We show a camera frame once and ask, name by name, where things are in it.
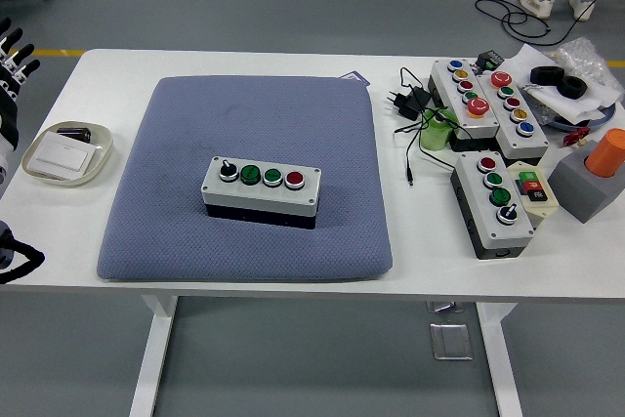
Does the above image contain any black foam ring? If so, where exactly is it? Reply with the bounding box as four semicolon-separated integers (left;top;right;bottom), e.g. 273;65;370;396
529;64;563;86
556;74;589;100

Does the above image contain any small red connector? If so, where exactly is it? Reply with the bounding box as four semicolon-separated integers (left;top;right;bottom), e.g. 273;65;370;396
562;126;591;147

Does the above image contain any silver floor socket plate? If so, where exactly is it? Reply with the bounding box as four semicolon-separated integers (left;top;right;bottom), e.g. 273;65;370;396
429;321;475;362

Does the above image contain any purple white card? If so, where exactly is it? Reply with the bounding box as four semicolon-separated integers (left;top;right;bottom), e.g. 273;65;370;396
339;69;372;87

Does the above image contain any small black terminal module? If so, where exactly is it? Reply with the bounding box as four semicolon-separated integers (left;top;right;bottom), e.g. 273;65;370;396
474;49;507;72

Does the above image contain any grey block holder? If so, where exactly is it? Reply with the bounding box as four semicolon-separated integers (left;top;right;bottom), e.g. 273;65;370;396
546;137;621;224

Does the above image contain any orange cylinder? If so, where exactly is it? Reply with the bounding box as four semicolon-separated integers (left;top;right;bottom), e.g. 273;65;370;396
584;127;625;179

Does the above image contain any white wall switch plate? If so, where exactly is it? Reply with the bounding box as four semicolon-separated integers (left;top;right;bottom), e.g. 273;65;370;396
26;132;98;180

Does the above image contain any black adapter cord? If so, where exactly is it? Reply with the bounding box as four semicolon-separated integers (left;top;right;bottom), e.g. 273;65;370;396
393;66;463;188

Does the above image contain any white table leg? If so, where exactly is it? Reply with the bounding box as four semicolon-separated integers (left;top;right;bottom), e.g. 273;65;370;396
476;302;523;417
129;294;180;417

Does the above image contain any grey four-button control box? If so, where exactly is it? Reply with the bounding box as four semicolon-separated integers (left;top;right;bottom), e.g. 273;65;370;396
449;150;536;261
200;155;323;231

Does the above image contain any clear bubble wrap bag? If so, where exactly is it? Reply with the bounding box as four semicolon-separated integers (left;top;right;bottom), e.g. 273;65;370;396
546;36;621;91

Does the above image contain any blue-grey padded mat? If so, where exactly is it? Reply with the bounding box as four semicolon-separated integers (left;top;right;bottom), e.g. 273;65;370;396
96;75;395;284

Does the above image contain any grey five-button control box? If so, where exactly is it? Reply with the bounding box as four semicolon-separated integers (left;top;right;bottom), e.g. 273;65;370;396
428;58;501;152
476;69;551;160

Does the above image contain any white paper sheet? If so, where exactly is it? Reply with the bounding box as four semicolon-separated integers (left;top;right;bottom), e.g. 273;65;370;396
497;43;625;125

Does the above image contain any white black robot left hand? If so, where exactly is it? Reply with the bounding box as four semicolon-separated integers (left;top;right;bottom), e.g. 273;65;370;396
0;16;42;184

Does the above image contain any small silver floor fitting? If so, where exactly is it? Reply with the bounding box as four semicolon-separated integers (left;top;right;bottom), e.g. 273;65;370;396
427;300;466;315

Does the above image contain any green cylinder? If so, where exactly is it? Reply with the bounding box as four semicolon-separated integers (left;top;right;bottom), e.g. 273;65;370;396
419;107;459;151

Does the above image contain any black power adapter plug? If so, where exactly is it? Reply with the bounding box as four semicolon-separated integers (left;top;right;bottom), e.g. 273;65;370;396
388;85;432;121

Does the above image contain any cream shallow dish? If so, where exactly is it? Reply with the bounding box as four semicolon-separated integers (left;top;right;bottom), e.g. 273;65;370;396
21;119;114;188

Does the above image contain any cream three-key switch box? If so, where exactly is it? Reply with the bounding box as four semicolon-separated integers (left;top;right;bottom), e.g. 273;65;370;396
506;161;560;229

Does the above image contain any small dark cylinder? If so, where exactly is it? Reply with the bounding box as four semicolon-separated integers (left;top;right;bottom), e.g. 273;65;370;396
56;126;94;145

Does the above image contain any blue-grey round plate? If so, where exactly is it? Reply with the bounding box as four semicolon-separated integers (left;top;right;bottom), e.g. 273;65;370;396
534;94;620;134

